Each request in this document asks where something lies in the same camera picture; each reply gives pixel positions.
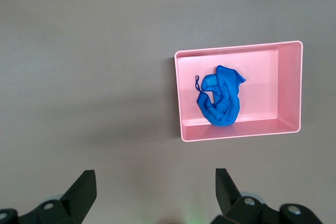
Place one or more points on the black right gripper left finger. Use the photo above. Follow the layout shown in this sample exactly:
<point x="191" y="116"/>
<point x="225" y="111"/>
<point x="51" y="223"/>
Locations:
<point x="73" y="203"/>

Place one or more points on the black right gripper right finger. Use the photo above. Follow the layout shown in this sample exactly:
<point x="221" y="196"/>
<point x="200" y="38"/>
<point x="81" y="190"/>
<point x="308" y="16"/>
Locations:
<point x="236" y="208"/>

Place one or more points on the blue cloth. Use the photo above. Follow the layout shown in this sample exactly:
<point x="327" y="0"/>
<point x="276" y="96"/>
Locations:
<point x="225" y="98"/>

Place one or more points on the pink plastic box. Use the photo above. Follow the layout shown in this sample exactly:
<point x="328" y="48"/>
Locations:
<point x="262" y="77"/>

